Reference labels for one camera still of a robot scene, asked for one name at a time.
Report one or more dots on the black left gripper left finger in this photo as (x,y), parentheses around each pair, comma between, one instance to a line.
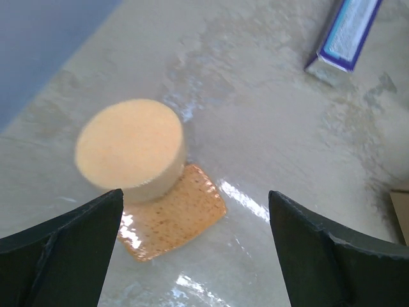
(62,261)

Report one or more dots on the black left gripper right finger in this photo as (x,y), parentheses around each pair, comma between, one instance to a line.
(325,263)

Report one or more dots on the brown cardboard box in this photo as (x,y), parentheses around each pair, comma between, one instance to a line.
(400,202)

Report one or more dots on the purple toothpaste box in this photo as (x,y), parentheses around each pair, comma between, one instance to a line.
(340,43)

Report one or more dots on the orange flat sponge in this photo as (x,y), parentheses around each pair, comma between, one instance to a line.
(152,228)

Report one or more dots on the orange round sponge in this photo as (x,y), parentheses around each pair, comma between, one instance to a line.
(137,146)

